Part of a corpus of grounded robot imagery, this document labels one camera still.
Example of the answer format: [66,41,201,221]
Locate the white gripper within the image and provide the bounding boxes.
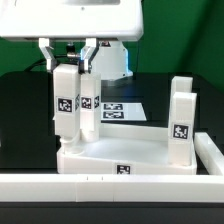
[0,0,144,74]

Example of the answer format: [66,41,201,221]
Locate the white L-shaped obstacle fence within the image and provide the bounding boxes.
[0,132,224,203]

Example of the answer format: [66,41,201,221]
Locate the white desk top tray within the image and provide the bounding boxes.
[57,123,197,175]

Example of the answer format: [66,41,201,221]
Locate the white fiducial marker plate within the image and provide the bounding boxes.
[101,102,146,121]

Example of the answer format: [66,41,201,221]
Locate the black cable on table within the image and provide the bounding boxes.
[23,54,81,72]

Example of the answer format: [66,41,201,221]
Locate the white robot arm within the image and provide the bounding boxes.
[0,0,144,81]

